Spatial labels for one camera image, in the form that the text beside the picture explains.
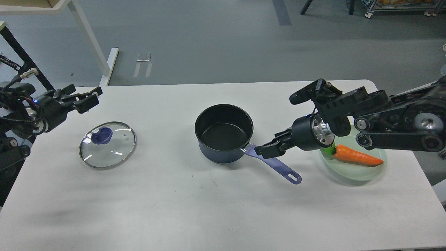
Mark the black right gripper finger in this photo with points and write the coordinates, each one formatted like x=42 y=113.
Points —
x=277 y=147
x=283 y=136

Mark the pale green plate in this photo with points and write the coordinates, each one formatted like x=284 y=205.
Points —
x=353 y=170

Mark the white table frame leg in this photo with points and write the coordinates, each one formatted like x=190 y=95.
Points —
x=52 y=7

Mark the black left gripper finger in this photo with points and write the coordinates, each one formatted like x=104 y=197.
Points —
x=82 y=102
x=64 y=95

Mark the glass lid with purple knob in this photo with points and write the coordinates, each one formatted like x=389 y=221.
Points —
x=107 y=145

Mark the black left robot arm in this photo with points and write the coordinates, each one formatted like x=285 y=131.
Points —
x=23 y=118

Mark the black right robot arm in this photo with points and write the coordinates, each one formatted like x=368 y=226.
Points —
x=413 y=121

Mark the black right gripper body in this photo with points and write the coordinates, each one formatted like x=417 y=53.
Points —
x=310 y=132

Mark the orange toy carrot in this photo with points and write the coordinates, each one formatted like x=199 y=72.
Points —
x=349 y=155

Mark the blue saucepan with purple handle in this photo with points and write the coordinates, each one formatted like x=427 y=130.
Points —
x=224 y=132

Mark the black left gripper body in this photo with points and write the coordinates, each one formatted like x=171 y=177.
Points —
x=55 y=110

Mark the metal wheeled cart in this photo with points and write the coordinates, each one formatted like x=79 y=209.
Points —
x=429 y=7

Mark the black stand leg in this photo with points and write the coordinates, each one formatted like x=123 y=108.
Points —
x=305 y=7

